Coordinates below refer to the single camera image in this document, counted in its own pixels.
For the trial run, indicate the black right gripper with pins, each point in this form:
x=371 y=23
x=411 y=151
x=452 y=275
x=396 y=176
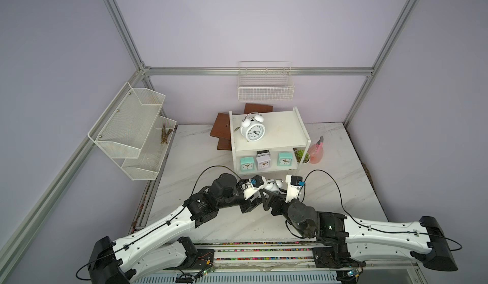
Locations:
x=281 y=200

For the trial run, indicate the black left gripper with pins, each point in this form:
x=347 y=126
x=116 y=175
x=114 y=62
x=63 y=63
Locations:
x=249 y=205

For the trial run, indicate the mint green alarm clock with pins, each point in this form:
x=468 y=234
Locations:
x=247 y=164
x=285 y=159

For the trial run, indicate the clear square alarm clock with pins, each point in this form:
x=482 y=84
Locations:
x=263 y=153
x=263 y=161

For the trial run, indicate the white twin-bell alarm clock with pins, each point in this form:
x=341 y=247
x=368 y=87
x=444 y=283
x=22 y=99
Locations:
x=252 y=127

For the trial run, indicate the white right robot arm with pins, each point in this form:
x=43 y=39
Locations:
x=358 y=240

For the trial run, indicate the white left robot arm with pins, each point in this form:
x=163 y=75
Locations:
x=164 y=244

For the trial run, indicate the white two-tier shelf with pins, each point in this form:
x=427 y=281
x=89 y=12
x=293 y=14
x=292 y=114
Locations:
x=285 y=131

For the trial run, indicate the green succulent in white pot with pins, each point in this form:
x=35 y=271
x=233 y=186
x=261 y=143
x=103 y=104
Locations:
x=302 y=156

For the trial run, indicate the pink spray bottle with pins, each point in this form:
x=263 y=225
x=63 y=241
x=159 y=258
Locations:
x=316 y=151

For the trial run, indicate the brown wooden step stand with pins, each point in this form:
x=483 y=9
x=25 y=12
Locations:
x=221 y=127

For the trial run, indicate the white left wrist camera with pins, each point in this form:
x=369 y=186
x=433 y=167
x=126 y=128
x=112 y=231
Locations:
x=253 y=186

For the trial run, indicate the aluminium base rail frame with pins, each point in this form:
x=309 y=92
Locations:
x=266 y=262

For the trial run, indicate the white mesh lower wall bin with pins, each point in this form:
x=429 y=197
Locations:
x=147 y=166

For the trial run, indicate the white mesh wall bin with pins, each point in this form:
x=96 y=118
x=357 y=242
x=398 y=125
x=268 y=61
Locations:
x=121 y=132
x=147 y=166

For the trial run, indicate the white wire wall basket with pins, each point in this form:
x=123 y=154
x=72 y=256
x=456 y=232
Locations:
x=265 y=81

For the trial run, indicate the white mesh upper wall bin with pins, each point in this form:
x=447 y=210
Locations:
x=121 y=132

